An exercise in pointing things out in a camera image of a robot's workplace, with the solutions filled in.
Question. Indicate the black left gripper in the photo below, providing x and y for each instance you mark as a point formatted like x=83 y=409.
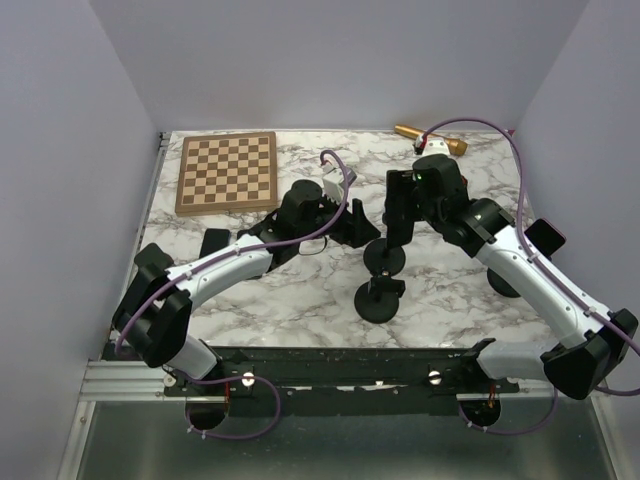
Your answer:
x=355 y=229

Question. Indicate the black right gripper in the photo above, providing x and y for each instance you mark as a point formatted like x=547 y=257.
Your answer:
x=399 y=183

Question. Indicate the black phone stand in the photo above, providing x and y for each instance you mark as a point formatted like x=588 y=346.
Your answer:
x=377 y=301
x=379 y=258
x=500 y=286

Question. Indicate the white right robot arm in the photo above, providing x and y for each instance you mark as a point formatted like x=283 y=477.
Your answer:
x=592 y=338

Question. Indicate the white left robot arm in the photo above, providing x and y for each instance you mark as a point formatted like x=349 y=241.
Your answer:
x=154 y=313

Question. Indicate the black phone red case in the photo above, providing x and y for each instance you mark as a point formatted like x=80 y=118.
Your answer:
x=545 y=237

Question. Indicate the black phone blue edge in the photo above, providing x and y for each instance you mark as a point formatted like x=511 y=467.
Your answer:
x=214 y=240

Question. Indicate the gold cylinder tube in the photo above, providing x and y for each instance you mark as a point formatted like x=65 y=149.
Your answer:
x=456 y=146

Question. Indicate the wooden chessboard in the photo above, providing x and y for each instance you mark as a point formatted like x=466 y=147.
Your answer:
x=227 y=173

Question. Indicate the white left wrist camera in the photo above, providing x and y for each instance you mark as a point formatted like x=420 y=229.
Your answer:
x=333 y=183

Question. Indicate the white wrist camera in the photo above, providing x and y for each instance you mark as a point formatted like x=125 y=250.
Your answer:
x=428 y=145
x=333 y=183

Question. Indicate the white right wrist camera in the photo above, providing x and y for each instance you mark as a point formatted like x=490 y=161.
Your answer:
x=428 y=145

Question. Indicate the black mounting rail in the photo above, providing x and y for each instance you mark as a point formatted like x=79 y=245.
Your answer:
x=341 y=381

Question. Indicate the small black dark mount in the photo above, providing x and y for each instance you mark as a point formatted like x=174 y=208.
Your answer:
x=152 y=254

